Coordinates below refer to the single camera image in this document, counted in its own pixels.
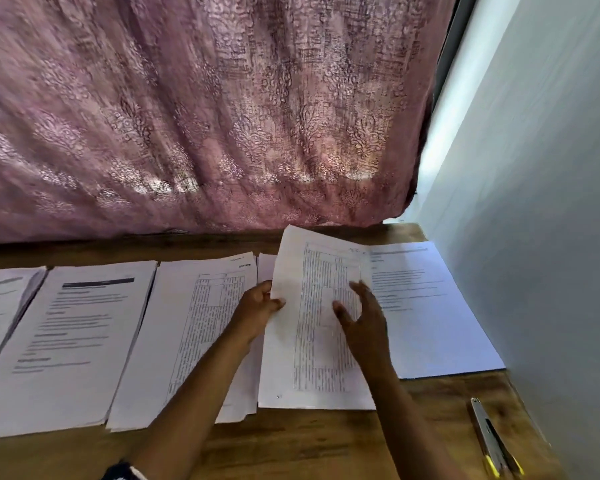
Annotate dark-header text paper pile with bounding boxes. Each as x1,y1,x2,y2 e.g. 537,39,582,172
0,259,159,442

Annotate silver yellow black stapler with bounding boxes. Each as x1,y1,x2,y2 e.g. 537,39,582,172
469,395,526,480

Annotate person's left hand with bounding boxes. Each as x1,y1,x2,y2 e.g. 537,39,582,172
223,279,286,348

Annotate pink patterned curtain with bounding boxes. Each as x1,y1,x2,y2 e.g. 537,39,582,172
0,0,461,245

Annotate paper sheet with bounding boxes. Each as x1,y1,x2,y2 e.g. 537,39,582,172
257,225,378,412

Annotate grey-header text paper pile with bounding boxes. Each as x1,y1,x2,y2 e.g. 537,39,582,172
0,265,48,382

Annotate person's right forearm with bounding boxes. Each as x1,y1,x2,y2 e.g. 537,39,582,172
365,365,471,480

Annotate person's left forearm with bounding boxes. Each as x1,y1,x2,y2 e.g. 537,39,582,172
128,329,253,480

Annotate person's right hand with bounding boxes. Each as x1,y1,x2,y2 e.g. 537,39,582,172
331,281,395,381

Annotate table-print paper pile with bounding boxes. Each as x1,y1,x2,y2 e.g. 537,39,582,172
106,251,261,433

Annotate dark window frame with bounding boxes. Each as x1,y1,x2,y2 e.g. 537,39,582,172
415,0,481,196

